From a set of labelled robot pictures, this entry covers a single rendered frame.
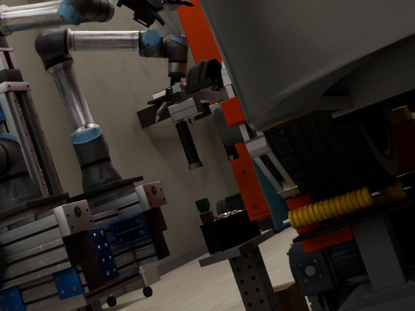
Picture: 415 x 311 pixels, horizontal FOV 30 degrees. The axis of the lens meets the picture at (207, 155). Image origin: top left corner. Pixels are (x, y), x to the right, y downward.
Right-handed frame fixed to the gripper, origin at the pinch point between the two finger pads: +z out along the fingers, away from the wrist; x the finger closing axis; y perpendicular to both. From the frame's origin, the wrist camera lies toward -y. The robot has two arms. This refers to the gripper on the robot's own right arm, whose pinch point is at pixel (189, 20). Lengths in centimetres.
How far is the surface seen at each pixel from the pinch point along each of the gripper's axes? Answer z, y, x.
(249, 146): 30.6, 8.4, 24.1
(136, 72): 49, 577, -551
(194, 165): 22.8, 29.1, 21.8
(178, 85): 7.6, 19.1, 5.5
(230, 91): 19.0, 3.3, 13.7
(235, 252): 60, 77, 7
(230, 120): 20.9, 1.6, 25.8
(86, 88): -1, 486, -402
